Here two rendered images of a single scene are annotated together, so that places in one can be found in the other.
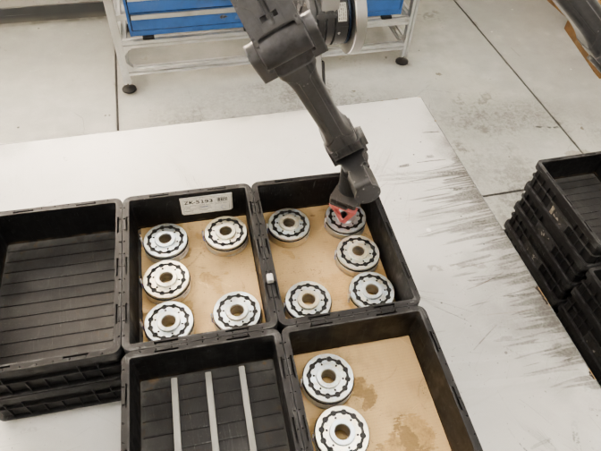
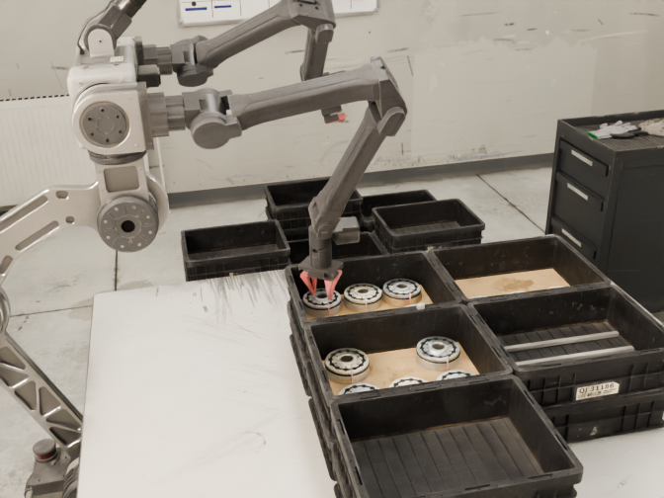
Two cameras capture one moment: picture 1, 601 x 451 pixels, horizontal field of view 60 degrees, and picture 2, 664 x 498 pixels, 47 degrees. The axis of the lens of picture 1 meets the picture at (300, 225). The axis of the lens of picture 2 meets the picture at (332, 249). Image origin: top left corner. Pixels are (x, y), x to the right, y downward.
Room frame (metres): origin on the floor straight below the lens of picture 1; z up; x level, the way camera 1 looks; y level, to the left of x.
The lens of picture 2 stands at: (0.72, 1.64, 1.87)
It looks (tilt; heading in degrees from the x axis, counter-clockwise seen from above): 26 degrees down; 274
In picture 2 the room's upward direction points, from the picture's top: 1 degrees counter-clockwise
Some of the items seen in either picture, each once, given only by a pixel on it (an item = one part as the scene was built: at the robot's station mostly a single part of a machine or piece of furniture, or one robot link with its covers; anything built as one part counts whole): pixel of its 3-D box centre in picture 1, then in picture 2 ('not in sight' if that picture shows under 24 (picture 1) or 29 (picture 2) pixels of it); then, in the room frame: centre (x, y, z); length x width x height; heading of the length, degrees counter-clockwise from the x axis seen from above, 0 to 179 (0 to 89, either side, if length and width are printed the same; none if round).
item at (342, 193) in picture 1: (351, 182); (320, 257); (0.86, -0.11, 0.98); 0.10 x 0.07 x 0.07; 157
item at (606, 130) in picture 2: not in sight; (614, 128); (-0.29, -1.52, 0.88); 0.25 x 0.19 x 0.03; 17
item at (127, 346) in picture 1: (194, 259); (402, 351); (0.66, 0.22, 0.92); 0.40 x 0.30 x 0.02; 15
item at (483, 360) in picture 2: (197, 273); (402, 370); (0.66, 0.22, 0.87); 0.40 x 0.30 x 0.11; 15
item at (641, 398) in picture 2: not in sight; (561, 383); (0.27, 0.12, 0.76); 0.40 x 0.30 x 0.12; 15
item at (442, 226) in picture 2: not in sight; (425, 264); (0.50, -1.26, 0.37); 0.40 x 0.30 x 0.45; 17
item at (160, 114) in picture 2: not in sight; (162, 114); (1.14, 0.19, 1.45); 0.09 x 0.08 x 0.12; 107
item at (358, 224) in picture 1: (345, 216); (321, 297); (0.86, -0.11, 0.86); 0.10 x 0.10 x 0.01
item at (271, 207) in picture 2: not in sight; (313, 236); (1.00, -1.52, 0.37); 0.40 x 0.30 x 0.45; 17
